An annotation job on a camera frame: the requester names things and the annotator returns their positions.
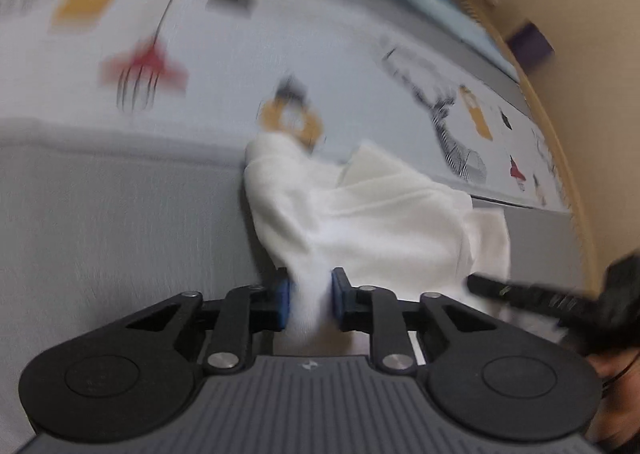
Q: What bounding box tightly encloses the purple box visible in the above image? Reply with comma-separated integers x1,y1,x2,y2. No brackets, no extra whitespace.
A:
506,21,554,72

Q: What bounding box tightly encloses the printed grey bed sheet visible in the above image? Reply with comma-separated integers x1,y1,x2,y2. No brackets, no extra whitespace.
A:
1,0,582,453

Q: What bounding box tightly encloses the white small shirt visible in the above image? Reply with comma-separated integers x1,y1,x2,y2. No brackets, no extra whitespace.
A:
242,130,566,368

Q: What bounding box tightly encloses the person right hand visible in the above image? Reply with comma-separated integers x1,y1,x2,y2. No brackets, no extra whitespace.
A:
587,349,639,452

